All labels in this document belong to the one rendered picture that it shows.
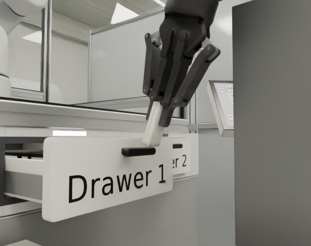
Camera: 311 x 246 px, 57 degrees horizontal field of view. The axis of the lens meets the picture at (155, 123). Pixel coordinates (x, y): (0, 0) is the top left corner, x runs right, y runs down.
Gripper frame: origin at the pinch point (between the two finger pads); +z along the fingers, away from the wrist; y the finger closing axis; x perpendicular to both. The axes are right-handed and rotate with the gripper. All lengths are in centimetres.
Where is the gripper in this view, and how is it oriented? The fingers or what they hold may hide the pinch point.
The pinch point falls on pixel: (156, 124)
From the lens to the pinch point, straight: 44.9
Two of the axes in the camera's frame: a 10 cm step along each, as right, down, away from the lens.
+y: 7.5, 3.2, -5.8
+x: 6.0, 0.4, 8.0
